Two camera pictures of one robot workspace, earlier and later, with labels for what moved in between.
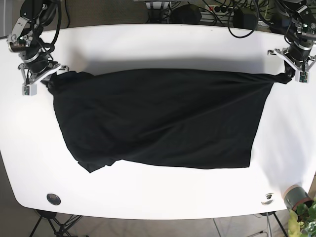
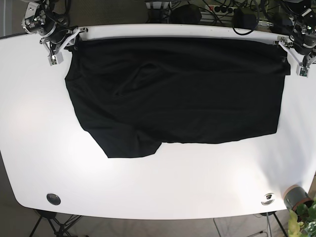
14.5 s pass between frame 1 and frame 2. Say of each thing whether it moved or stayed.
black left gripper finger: moved
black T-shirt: moved
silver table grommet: stayed
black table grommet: stayed
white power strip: stayed
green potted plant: stayed
